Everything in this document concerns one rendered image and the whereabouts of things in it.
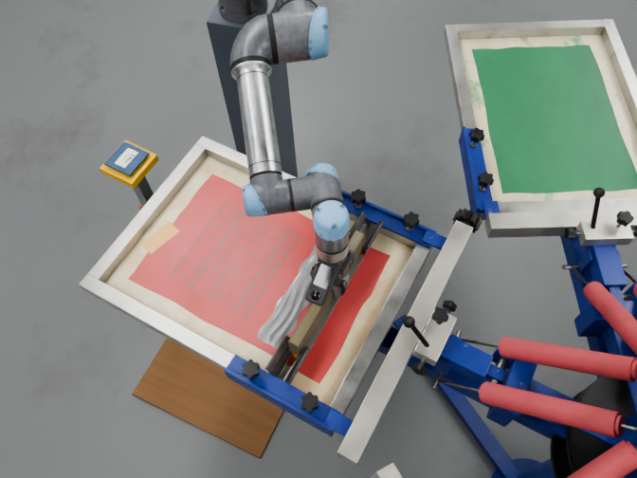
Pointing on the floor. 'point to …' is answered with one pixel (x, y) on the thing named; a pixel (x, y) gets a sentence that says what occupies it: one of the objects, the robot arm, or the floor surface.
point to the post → (136, 176)
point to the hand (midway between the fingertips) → (328, 293)
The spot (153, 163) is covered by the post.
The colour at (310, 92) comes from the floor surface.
